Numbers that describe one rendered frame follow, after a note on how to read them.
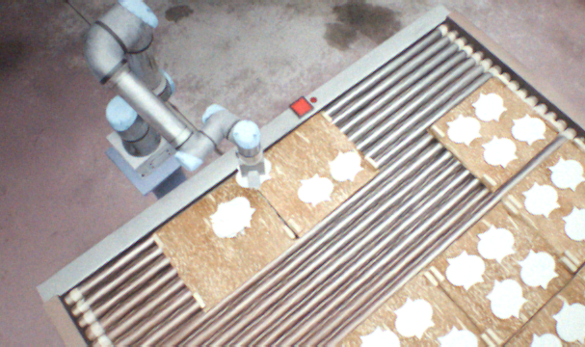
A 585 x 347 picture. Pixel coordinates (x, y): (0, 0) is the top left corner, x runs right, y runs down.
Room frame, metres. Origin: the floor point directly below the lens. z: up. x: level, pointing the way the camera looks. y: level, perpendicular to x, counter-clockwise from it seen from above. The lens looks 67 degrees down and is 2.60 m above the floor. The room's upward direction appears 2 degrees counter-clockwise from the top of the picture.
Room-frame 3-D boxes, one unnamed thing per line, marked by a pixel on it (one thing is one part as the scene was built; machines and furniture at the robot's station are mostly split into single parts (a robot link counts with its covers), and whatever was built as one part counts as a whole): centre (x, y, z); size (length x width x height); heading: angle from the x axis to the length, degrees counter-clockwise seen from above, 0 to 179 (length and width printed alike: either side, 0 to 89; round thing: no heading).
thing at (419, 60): (0.82, -0.02, 0.90); 1.95 x 0.05 x 0.05; 127
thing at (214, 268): (0.48, 0.22, 0.93); 0.41 x 0.35 x 0.02; 126
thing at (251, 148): (0.68, 0.11, 1.33); 0.09 x 0.08 x 0.11; 51
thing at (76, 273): (0.92, 0.05, 0.89); 2.08 x 0.09 x 0.06; 127
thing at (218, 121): (0.72, 0.19, 1.33); 0.11 x 0.11 x 0.08; 51
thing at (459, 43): (0.78, -0.05, 0.90); 1.95 x 0.05 x 0.05; 127
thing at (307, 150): (0.74, -0.11, 0.93); 0.41 x 0.35 x 0.02; 128
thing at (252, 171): (0.65, 0.10, 1.17); 0.12 x 0.09 x 0.16; 5
